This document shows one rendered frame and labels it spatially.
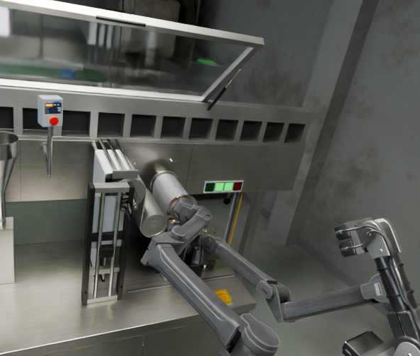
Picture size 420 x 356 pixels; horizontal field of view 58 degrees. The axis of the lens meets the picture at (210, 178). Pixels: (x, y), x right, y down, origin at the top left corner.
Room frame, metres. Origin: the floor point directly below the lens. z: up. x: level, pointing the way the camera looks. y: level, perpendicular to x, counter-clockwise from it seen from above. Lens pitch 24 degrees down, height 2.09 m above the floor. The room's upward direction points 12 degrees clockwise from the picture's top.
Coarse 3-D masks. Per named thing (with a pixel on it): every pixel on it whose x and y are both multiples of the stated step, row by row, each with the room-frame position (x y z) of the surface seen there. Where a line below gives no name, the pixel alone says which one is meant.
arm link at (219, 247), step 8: (216, 240) 1.34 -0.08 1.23; (208, 248) 1.33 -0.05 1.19; (216, 248) 1.31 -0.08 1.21; (224, 248) 1.29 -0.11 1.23; (224, 256) 1.27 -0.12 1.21; (232, 256) 1.25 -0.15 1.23; (240, 256) 1.24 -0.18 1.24; (232, 264) 1.23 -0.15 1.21; (240, 264) 1.20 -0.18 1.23; (248, 264) 1.19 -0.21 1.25; (240, 272) 1.18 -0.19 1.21; (248, 272) 1.16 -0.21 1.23; (256, 272) 1.15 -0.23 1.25; (248, 280) 1.14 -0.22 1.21; (256, 280) 1.12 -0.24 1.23; (264, 280) 1.10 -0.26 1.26; (272, 280) 1.11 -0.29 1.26; (256, 288) 1.08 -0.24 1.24; (264, 288) 1.06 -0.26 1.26; (272, 288) 1.05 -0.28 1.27; (264, 296) 1.04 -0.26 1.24; (272, 296) 1.03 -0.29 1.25
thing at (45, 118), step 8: (40, 96) 1.24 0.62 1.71; (48, 96) 1.26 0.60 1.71; (56, 96) 1.28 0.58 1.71; (40, 104) 1.23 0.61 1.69; (48, 104) 1.23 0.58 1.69; (56, 104) 1.25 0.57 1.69; (40, 112) 1.23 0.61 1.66; (48, 112) 1.23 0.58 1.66; (56, 112) 1.25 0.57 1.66; (40, 120) 1.23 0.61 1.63; (48, 120) 1.23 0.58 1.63; (56, 120) 1.23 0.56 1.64
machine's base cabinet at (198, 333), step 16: (128, 336) 1.14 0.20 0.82; (144, 336) 1.17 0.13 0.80; (160, 336) 1.20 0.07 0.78; (176, 336) 1.24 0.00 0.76; (192, 336) 1.28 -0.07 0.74; (208, 336) 1.32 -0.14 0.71; (48, 352) 0.99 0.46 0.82; (64, 352) 1.02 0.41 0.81; (80, 352) 1.04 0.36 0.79; (96, 352) 1.07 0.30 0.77; (112, 352) 1.11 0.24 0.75; (128, 352) 1.14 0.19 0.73; (144, 352) 1.17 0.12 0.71; (160, 352) 1.21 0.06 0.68; (176, 352) 1.25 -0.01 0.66; (192, 352) 1.29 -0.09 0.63; (208, 352) 1.34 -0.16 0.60
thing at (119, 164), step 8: (104, 144) 1.57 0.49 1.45; (104, 152) 1.52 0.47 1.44; (112, 152) 1.52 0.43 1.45; (120, 152) 1.56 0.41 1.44; (112, 160) 1.41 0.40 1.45; (120, 160) 1.42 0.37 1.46; (128, 160) 1.44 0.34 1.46; (112, 168) 1.35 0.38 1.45; (120, 168) 1.39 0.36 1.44; (128, 168) 1.41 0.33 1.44; (112, 176) 1.31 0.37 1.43; (120, 176) 1.32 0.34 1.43; (128, 176) 1.34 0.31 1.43; (136, 176) 1.36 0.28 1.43
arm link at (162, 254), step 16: (160, 240) 0.85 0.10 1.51; (176, 240) 0.89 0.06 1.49; (144, 256) 0.83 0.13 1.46; (160, 256) 0.80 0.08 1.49; (176, 256) 0.82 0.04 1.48; (160, 272) 0.79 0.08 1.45; (176, 272) 0.76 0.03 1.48; (192, 272) 0.78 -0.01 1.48; (176, 288) 0.74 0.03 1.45; (192, 288) 0.72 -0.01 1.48; (208, 288) 0.74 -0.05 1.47; (192, 304) 0.70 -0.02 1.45; (208, 304) 0.68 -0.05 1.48; (224, 304) 0.70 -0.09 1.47; (208, 320) 0.66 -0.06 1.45; (224, 320) 0.64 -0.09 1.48; (240, 320) 0.63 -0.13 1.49; (256, 320) 0.65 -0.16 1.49; (224, 336) 0.62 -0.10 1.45; (256, 336) 0.59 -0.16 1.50; (272, 336) 0.62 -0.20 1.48; (224, 352) 0.61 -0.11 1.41; (256, 352) 0.57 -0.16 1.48; (272, 352) 0.58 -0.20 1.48
